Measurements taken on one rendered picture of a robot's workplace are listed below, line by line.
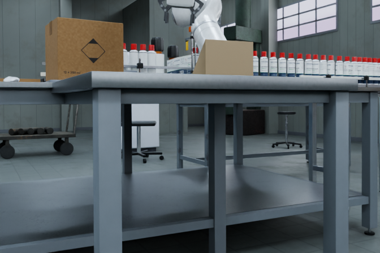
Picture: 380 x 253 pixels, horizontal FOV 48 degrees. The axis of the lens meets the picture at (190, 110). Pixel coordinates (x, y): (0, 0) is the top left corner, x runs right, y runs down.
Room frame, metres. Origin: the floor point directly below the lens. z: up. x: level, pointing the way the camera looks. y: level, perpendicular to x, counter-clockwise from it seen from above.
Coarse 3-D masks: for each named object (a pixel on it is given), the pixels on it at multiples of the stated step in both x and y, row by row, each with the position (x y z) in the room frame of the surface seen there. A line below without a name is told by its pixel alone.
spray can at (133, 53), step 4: (132, 44) 2.37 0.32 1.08; (136, 44) 2.39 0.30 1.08; (132, 48) 2.37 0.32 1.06; (136, 48) 2.39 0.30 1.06; (132, 52) 2.36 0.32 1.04; (136, 52) 2.37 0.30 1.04; (132, 56) 2.36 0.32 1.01; (136, 56) 2.37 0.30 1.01; (132, 60) 2.36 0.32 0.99; (136, 60) 2.37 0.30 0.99; (132, 64) 2.36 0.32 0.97; (136, 64) 2.37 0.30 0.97; (132, 68) 2.37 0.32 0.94; (136, 68) 2.37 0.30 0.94
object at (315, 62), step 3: (315, 57) 2.96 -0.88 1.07; (312, 60) 2.97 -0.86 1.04; (315, 60) 2.95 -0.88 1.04; (318, 60) 2.96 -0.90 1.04; (312, 63) 2.97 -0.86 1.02; (315, 63) 2.95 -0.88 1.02; (318, 63) 2.96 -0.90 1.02; (312, 66) 2.97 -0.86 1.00; (315, 66) 2.95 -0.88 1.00; (318, 66) 2.96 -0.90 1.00; (312, 69) 2.97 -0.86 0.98; (315, 69) 2.95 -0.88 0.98; (318, 69) 2.96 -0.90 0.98; (312, 72) 2.97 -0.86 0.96; (315, 72) 2.95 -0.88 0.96; (318, 72) 2.96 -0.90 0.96; (312, 75) 2.97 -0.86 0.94; (315, 75) 2.95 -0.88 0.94; (318, 75) 2.96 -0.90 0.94
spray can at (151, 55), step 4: (152, 48) 2.42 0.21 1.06; (148, 52) 2.42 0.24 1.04; (152, 52) 2.41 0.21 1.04; (148, 56) 2.41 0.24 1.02; (152, 56) 2.41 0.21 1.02; (148, 60) 2.41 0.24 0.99; (152, 60) 2.41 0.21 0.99; (148, 64) 2.42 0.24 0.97; (152, 64) 2.41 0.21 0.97; (148, 68) 2.42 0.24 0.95; (152, 68) 2.41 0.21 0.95; (148, 72) 2.42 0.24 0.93; (152, 72) 2.41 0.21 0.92
